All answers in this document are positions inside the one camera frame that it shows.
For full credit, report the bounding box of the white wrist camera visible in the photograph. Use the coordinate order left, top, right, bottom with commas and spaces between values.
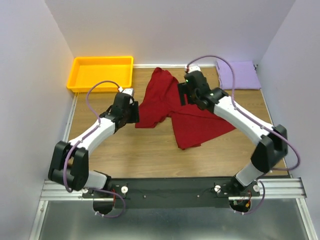
117, 86, 135, 97
184, 65, 201, 74

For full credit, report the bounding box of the aluminium frame rail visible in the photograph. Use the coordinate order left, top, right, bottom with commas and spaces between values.
28, 92, 308, 240

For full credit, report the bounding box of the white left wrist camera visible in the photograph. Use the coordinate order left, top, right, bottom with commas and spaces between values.
117, 86, 135, 97

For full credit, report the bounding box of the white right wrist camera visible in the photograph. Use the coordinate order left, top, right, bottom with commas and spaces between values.
184, 65, 201, 74

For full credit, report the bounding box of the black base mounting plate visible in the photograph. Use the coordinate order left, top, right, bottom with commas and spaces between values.
82, 176, 260, 209

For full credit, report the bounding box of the yellow plastic bin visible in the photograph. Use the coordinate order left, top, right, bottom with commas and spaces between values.
66, 56, 134, 93

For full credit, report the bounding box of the folded lavender t shirt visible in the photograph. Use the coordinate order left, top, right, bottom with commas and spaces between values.
216, 59, 261, 90

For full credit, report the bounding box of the red t shirt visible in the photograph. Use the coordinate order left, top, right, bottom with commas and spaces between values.
135, 67, 236, 150

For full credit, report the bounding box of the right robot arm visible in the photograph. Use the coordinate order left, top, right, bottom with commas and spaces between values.
177, 70, 288, 196

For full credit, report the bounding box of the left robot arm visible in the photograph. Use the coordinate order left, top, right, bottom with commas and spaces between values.
48, 88, 139, 198

